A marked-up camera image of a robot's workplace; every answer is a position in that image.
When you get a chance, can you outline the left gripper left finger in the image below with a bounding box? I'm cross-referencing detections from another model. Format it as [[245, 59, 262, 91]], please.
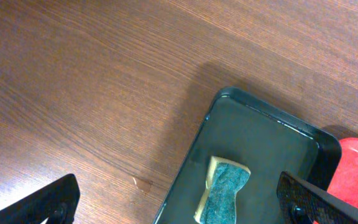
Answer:
[[0, 174, 80, 224]]

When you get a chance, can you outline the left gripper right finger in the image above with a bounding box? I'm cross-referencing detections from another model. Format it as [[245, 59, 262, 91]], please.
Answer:
[[277, 172, 358, 224]]

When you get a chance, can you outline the green and yellow sponge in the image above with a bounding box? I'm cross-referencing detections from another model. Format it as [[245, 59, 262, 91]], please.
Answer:
[[194, 156, 251, 224]]

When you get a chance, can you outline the red plastic tray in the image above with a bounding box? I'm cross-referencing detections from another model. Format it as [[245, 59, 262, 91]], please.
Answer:
[[328, 138, 358, 209]]

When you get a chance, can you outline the black rectangular tray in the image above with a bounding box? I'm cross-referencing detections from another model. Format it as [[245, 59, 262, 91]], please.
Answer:
[[154, 87, 341, 223]]

